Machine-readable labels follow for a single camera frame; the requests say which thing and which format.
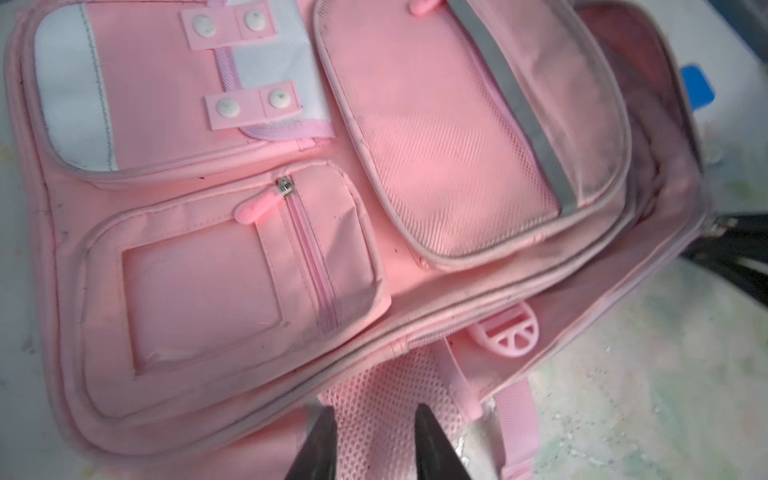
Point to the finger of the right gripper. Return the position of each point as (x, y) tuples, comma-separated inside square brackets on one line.
[(743, 235), (750, 281)]

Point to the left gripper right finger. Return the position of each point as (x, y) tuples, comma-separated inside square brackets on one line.
[(436, 459)]

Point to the pink student backpack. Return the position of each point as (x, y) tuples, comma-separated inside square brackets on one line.
[(239, 207)]

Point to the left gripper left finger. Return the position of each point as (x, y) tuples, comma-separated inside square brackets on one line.
[(317, 458)]

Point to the blue pencil case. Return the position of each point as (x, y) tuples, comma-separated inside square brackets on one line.
[(698, 88)]

